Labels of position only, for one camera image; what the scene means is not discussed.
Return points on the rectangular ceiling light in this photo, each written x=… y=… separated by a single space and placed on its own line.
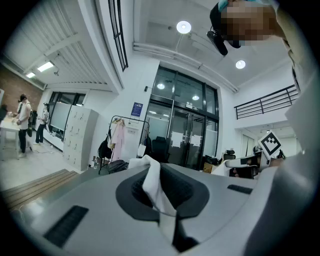
x=45 y=66
x=30 y=74

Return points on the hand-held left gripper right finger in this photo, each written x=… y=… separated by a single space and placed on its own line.
x=220 y=212

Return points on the black head-mounted camera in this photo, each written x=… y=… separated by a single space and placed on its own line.
x=218 y=41

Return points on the clothes rack with garments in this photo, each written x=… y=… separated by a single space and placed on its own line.
x=130 y=120

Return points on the clear water bottle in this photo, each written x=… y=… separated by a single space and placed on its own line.
x=95 y=163

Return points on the white ceiling pipes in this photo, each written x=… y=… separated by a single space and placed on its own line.
x=180 y=56

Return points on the wooden slatted platform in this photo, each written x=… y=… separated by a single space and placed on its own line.
x=37 y=186

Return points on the blue wall poster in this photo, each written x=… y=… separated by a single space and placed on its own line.
x=137 y=109

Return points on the frosted glass window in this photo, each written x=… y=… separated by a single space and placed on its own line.
x=60 y=116

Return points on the round ceiling lamp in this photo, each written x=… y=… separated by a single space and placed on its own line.
x=240 y=64
x=183 y=26

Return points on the black office chair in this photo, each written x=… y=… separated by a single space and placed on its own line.
x=160 y=147

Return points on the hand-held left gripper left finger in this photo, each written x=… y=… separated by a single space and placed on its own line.
x=87 y=200

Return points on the white table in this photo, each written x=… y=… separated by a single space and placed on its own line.
x=8 y=127

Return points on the black backpack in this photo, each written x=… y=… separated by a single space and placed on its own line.
x=118 y=165

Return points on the black framed glass door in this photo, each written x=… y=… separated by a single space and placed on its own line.
x=185 y=120

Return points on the cardboard box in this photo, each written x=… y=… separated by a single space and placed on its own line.
x=207 y=167

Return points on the black hanging bag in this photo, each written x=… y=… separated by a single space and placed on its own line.
x=104 y=149

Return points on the grey locker cabinet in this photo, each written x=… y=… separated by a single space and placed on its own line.
x=80 y=137

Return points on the pink garment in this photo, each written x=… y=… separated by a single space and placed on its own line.
x=118 y=140

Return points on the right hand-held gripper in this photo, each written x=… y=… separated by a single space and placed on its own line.
x=270 y=143

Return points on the person's cream knit shirt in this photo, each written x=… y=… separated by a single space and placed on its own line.
x=305 y=175

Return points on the white cloth garment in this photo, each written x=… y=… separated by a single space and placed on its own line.
x=157 y=190

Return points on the black window frame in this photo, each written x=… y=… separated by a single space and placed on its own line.
x=119 y=37

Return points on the black balcony railing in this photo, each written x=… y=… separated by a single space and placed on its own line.
x=265 y=102

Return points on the white paper sign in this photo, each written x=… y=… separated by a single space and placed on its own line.
x=132 y=131

